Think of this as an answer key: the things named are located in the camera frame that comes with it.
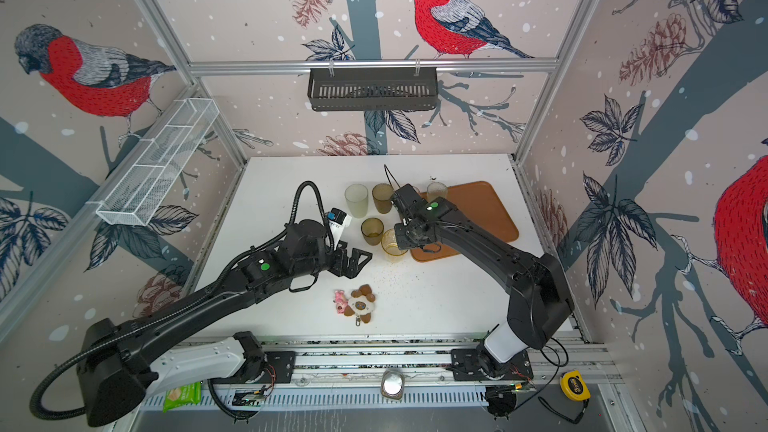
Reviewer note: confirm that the yellow tape measure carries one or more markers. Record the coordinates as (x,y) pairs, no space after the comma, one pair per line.
(574,386)

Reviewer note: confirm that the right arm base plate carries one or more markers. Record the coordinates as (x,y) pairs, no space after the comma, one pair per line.
(477,364)

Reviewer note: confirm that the short brown textured glass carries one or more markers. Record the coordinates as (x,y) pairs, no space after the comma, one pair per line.
(372,230)

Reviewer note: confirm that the yellow clear glass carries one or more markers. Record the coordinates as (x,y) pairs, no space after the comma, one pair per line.
(390,247)

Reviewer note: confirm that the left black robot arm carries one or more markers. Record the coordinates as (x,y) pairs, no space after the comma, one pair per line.
(124,363)

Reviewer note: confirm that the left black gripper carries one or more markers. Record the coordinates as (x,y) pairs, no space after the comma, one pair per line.
(355,267)

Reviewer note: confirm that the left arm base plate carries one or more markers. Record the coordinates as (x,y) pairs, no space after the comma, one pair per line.
(271,367)

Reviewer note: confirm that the white mesh wall shelf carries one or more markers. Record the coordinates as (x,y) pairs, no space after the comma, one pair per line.
(142,189)

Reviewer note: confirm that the pink small toy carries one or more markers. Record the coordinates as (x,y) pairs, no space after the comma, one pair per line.
(341,302)

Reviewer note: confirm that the tall pale green glass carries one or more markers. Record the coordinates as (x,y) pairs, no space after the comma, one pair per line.
(356,196)

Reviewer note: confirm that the silver round knob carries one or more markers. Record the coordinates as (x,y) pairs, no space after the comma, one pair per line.
(392,385)

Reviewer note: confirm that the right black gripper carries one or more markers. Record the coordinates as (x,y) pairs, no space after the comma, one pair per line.
(401,236)

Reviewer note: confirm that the black hanging wire basket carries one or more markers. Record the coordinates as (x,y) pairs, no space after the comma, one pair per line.
(373,89)

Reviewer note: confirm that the green snack packet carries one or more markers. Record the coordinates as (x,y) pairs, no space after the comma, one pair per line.
(190,394)

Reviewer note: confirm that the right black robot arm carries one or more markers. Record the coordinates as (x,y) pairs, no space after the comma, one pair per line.
(540,300)

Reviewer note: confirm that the tall brown textured glass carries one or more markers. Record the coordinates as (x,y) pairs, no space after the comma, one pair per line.
(382,195)

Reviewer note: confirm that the pale green textured glass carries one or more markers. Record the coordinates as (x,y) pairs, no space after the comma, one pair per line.
(436,190)

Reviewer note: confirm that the brown flower plush keychain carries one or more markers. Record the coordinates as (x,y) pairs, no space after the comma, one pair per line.
(361,305)

